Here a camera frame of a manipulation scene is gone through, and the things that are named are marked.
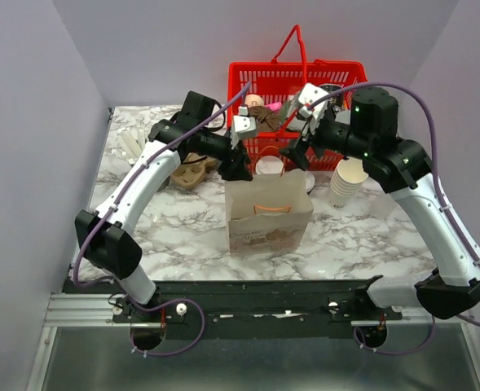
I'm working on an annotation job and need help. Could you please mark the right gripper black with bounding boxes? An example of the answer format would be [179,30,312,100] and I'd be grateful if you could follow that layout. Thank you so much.
[277,107,372,170]

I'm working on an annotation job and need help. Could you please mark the stack of white lids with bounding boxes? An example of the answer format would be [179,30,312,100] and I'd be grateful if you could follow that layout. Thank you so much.
[305,171,315,194]

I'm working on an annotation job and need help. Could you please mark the single white paper cup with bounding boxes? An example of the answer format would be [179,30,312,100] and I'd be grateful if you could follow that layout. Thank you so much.
[255,156,284,175]

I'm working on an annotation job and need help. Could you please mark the brown cardboard cup carrier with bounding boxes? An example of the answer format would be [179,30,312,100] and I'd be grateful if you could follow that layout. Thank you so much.
[170,153,218,190]

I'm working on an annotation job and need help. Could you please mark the stack of white paper cups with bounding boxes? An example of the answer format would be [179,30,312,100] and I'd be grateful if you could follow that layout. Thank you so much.
[328,158,368,208]

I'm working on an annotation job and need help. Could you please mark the white paper takeout bag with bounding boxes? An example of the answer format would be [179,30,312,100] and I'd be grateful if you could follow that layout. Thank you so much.
[225,169,314,254]

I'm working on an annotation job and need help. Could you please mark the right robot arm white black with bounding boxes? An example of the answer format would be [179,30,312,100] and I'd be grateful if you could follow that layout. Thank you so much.
[280,82,480,319]

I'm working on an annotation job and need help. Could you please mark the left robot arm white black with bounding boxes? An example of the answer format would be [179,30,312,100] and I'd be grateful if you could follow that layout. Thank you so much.
[73,86,253,322]

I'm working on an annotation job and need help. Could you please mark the brown fabric scrunchie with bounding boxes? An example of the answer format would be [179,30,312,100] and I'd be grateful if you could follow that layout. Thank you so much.
[248,106,280,133]

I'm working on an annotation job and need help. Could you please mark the pink item in basket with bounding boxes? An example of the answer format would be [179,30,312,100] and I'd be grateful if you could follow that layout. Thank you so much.
[265,102,283,112]

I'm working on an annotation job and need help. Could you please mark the red plastic shopping basket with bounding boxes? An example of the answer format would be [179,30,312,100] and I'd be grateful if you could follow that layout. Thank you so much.
[225,24,382,172]

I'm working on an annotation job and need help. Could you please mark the black printed cup in basket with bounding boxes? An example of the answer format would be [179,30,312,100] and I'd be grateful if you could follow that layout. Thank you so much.
[319,83,348,113]

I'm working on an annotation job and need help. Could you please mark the beige cup in basket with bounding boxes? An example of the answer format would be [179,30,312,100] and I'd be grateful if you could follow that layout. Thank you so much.
[244,94,265,108]

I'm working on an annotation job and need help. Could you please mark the grey felt straw holder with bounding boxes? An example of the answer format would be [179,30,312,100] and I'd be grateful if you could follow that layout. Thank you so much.
[157,178,170,192]

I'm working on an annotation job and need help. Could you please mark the clear plastic water bottle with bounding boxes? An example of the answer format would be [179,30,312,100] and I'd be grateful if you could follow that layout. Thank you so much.
[370,193,398,220]

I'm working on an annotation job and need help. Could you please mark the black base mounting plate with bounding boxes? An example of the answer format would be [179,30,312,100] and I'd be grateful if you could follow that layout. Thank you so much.
[59,275,403,340]

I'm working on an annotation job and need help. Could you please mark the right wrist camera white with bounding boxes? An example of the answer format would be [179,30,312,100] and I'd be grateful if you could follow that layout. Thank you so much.
[297,83,328,138]

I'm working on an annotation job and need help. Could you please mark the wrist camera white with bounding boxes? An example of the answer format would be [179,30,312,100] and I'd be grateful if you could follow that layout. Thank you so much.
[297,83,328,138]
[231,104,258,149]

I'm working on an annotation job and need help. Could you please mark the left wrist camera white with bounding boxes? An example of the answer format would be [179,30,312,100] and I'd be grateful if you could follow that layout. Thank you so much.
[231,104,258,149]

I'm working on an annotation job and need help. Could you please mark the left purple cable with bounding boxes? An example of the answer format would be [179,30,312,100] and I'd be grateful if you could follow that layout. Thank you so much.
[72,80,253,358]

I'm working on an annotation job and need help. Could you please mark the purple cable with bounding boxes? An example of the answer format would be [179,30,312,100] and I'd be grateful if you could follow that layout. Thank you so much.
[72,80,253,358]
[309,82,480,356]

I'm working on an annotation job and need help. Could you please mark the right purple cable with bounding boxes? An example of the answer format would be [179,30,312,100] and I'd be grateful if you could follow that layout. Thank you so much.
[309,82,480,356]

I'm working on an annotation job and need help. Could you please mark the aluminium rail frame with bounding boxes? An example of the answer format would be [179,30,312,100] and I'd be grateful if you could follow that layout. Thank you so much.
[27,294,480,390]

